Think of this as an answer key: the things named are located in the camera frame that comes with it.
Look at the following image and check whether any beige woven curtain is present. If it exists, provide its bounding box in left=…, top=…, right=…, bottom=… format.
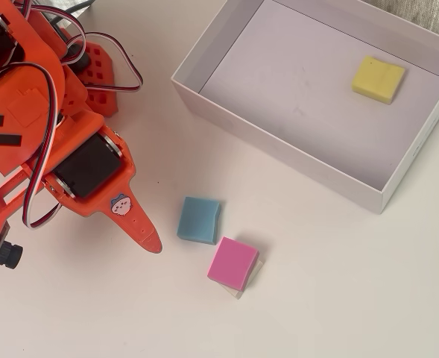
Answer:
left=364, top=0, right=439, bottom=43

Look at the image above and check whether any blue foam cuboid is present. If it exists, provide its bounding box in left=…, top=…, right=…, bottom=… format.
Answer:
left=176, top=196, right=222, bottom=246

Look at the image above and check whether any black camera cable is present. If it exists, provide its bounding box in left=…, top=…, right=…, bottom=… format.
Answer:
left=60, top=0, right=97, bottom=18

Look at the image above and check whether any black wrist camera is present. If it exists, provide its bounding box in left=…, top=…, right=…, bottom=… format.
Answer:
left=0, top=240, right=24, bottom=271

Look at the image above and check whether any white foam cuboid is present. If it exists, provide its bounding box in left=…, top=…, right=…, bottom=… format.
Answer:
left=218, top=259, right=264, bottom=301

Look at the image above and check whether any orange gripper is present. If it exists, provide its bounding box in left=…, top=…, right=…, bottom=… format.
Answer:
left=42, top=125, right=164, bottom=254

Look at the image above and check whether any pink foam cuboid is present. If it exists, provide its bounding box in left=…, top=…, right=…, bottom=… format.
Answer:
left=206, top=236, right=260, bottom=292

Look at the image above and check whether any white red black servo wire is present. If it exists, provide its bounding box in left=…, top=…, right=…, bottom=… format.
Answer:
left=0, top=61, right=63, bottom=230
left=16, top=0, right=145, bottom=94

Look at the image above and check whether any yellow foam cuboid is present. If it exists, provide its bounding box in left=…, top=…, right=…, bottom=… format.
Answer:
left=350, top=55, right=406, bottom=105

